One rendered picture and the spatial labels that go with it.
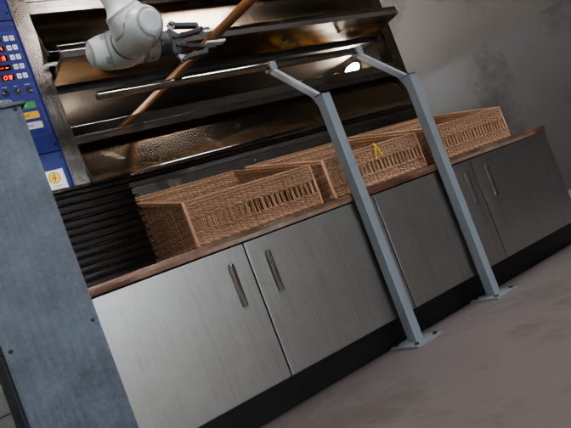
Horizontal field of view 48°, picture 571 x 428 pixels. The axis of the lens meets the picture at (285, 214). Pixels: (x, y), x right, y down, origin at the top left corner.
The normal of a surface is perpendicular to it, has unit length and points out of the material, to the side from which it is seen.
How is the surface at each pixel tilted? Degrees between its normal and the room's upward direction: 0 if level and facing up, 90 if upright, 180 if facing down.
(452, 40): 90
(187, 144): 70
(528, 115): 90
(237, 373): 90
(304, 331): 90
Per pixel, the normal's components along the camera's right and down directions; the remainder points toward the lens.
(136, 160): 0.39, -0.54
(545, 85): -0.79, 0.28
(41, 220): 0.51, -0.22
